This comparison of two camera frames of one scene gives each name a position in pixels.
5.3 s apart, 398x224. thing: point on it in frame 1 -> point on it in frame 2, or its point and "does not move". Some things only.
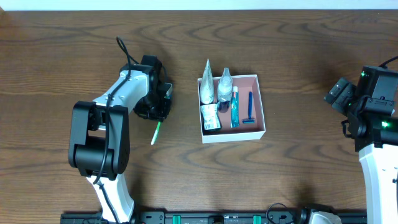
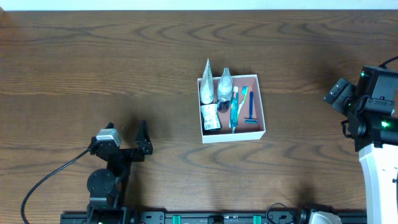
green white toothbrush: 156,133 -> 244,91
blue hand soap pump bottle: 225,86 does not move
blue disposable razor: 249,120 does not move
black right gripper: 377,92 does not move
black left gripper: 154,111 -> 125,152
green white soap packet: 210,116 does not move
